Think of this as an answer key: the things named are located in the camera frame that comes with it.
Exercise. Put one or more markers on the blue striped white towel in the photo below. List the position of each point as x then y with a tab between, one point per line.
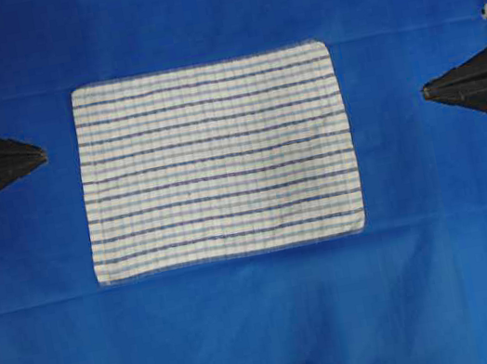
217	160

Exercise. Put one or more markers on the blue table cloth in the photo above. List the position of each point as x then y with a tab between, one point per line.
410	289

